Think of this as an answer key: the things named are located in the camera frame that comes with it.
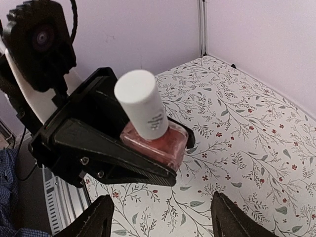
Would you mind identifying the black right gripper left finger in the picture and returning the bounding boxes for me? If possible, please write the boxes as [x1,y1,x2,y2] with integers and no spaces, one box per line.
[56,195,114,237]

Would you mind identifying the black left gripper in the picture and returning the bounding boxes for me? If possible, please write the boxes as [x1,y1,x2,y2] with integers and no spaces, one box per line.
[28,67,196,189]

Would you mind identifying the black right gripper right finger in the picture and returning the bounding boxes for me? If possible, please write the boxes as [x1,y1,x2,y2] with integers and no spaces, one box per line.
[211,192,275,237]

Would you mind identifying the white nail polish brush cap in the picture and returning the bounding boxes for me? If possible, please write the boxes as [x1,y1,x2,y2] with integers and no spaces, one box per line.
[114,70,169,140]

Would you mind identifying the pink nail polish bottle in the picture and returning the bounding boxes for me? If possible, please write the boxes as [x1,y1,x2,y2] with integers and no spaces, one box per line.
[120,121,189,171]

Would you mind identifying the blue checked sleeve forearm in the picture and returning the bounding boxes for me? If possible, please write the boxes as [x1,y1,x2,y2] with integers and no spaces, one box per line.
[0,149,51,237]

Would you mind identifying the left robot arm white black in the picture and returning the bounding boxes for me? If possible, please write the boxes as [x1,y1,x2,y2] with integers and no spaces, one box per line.
[0,56,196,188]

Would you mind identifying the floral patterned table mat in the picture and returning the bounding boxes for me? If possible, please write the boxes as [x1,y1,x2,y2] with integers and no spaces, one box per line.
[85,56,316,237]

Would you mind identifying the front aluminium rail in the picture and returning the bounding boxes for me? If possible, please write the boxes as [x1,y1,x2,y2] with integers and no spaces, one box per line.
[42,168,91,235]

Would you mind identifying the black power cable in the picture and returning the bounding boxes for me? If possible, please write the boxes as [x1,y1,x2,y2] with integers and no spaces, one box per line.
[17,128,38,182]

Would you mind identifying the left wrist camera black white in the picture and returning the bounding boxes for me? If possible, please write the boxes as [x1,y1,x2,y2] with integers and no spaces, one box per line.
[2,0,81,124]

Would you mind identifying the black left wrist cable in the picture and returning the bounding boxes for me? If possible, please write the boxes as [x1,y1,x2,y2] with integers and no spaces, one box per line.
[68,0,79,46]

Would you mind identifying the left aluminium frame post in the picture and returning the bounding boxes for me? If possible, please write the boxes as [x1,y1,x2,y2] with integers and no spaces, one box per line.
[197,0,208,57]

